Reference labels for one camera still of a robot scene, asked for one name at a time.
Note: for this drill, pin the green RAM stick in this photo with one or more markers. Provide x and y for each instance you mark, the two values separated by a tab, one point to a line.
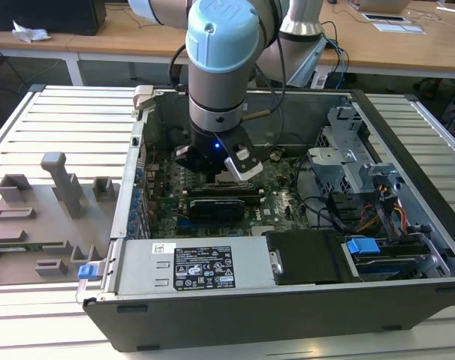
32	245

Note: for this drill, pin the black graphics card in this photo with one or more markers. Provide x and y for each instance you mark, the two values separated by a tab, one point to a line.
216	210

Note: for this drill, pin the silver drive cage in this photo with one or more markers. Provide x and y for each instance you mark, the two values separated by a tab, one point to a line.
332	165

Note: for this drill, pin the green motherboard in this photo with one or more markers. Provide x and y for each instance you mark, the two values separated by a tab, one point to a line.
280	210

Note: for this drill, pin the blue slot retainer clips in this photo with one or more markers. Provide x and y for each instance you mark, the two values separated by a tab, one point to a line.
136	193

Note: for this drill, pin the white desk socket panel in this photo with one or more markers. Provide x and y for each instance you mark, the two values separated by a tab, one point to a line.
398	28

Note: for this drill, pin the black power supply label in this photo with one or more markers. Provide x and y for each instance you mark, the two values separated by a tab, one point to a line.
203	268

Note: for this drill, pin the black drive cover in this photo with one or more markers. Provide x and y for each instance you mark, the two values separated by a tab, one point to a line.
306	258

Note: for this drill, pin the grey parts rack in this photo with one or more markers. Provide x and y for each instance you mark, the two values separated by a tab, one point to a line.
43	225

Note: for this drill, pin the silver laptop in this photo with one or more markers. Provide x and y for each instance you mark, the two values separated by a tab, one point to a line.
381	4

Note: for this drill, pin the black open PC case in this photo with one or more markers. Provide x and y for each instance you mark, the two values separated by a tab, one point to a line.
250	318

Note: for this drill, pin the crumpled white paper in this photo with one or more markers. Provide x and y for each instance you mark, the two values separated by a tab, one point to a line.
30	33

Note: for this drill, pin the wooden desk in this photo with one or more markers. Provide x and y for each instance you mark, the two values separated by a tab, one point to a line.
118	43

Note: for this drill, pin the grey case latch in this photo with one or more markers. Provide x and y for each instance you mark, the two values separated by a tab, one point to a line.
143	93

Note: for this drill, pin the black desktop computer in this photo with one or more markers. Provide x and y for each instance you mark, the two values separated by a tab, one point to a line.
43	15

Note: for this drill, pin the black RAM stick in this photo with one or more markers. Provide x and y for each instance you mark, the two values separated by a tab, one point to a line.
223	190

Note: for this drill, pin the CPU socket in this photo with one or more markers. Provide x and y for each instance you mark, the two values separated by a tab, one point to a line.
231	184

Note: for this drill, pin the blue release latch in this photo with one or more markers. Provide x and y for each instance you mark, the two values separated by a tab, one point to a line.
88	270

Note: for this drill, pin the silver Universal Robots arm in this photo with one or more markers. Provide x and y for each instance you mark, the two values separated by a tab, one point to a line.
220	75

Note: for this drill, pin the silver disk bay bracket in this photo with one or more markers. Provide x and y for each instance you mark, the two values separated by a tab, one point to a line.
436	262

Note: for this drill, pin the blue disk carrier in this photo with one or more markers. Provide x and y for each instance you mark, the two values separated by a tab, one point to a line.
362	248

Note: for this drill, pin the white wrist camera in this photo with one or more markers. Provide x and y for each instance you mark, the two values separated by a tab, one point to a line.
246	170

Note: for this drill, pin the silver power supply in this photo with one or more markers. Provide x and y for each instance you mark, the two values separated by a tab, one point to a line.
137	262

